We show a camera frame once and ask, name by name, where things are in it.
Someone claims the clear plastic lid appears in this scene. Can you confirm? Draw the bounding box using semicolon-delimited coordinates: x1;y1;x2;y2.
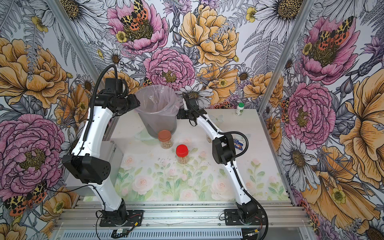
135;130;153;141

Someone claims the right black corrugated cable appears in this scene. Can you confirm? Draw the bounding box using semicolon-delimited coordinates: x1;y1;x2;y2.
182;92;269;240

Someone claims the aluminium corner post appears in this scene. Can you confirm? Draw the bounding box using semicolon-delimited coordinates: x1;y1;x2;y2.
47;1;100;80
258;0;315;116

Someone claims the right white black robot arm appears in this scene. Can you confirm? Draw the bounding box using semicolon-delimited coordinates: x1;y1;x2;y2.
182;93;261;225

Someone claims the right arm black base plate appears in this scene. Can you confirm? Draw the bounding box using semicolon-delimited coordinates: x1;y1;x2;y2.
224;209;267;226

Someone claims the red lid peanut jar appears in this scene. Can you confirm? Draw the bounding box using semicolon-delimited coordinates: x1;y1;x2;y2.
176;145;189;164

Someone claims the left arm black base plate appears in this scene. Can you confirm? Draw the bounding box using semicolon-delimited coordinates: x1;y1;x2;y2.
100;210;144;227

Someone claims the aluminium rail frame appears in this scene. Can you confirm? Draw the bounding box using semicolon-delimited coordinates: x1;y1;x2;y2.
52;201;316;240

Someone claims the brown lid peanut jar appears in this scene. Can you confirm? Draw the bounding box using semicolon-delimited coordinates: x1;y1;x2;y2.
158;130;173;149

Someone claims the white bottle green cap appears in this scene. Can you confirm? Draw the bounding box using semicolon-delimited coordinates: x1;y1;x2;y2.
236;103;245;116

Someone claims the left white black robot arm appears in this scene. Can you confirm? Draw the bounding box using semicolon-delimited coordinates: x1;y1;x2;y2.
62;78;140;227

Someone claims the left aluminium corner post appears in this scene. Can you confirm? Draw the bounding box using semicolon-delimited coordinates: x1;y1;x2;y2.
47;1;100;80

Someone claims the right aluminium corner post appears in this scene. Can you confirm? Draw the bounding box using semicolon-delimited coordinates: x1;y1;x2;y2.
258;0;315;116

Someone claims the green lid peanut jar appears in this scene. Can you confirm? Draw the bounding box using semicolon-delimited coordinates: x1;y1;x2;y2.
206;135;212;143

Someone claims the blue gauze bandage packet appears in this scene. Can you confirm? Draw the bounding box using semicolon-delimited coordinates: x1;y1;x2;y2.
234;139;244;151

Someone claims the mesh bin with pink bag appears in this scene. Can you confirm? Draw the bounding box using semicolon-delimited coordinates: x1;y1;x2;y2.
135;85;180;138

